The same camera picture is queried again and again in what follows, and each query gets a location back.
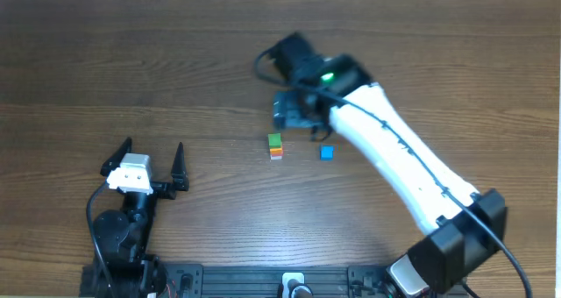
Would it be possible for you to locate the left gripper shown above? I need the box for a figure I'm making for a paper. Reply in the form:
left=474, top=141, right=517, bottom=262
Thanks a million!
left=99, top=136, right=191, bottom=201

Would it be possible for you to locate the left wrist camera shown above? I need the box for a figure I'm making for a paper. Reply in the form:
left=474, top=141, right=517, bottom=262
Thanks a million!
left=105, top=153, right=155, bottom=195

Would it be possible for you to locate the mounting rail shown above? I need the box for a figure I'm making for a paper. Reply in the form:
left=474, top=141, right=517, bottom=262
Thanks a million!
left=80, top=263, right=470, bottom=298

